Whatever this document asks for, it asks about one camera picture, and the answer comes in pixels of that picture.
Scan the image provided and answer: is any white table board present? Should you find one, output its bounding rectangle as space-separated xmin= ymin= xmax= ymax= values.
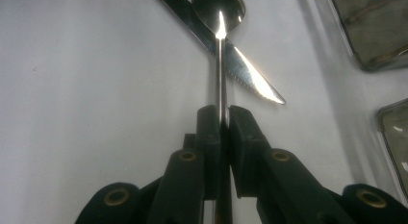
xmin=0 ymin=0 xmax=408 ymax=224

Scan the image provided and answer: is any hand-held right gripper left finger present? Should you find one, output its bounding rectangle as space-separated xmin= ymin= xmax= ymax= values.
xmin=145 ymin=104 xmax=225 ymax=224

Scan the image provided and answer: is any silver metal spoon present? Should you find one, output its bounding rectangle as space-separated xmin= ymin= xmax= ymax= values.
xmin=191 ymin=0 xmax=246 ymax=224

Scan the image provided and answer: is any translucent grey plastic bin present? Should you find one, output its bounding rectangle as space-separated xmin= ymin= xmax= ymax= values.
xmin=375 ymin=98 xmax=408 ymax=201
xmin=328 ymin=0 xmax=408 ymax=73

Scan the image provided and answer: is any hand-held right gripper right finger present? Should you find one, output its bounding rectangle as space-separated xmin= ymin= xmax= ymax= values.
xmin=228 ymin=104 xmax=358 ymax=224

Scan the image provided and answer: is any knife with brown handle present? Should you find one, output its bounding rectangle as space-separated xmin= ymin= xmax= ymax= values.
xmin=155 ymin=0 xmax=288 ymax=106

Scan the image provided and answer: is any brown wooden chopstick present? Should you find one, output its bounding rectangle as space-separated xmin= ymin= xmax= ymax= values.
xmin=367 ymin=44 xmax=408 ymax=65
xmin=345 ymin=0 xmax=406 ymax=26

